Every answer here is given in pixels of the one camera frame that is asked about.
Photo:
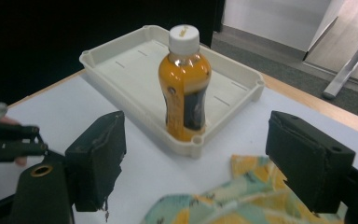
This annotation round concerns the orange juice bottle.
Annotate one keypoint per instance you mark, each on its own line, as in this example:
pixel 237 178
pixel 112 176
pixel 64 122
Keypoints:
pixel 183 90

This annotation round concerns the white plastic tray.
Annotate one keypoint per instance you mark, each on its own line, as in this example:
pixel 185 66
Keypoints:
pixel 130 74

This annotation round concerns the black curtain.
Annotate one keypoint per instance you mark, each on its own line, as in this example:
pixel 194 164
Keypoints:
pixel 59 37

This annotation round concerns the white cabinet panel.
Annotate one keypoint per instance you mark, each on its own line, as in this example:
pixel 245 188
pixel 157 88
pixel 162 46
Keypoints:
pixel 276 21

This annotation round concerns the yellow floral cloth garment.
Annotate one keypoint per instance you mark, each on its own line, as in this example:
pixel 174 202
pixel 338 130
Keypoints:
pixel 248 202

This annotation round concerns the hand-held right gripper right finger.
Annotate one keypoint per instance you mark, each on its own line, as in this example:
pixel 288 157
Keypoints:
pixel 310 161

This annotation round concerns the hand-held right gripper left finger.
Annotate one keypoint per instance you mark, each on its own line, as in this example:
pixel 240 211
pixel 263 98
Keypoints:
pixel 96 161

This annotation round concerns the white metal desk frame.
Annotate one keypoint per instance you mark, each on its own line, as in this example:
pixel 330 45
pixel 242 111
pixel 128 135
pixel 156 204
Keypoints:
pixel 348 68

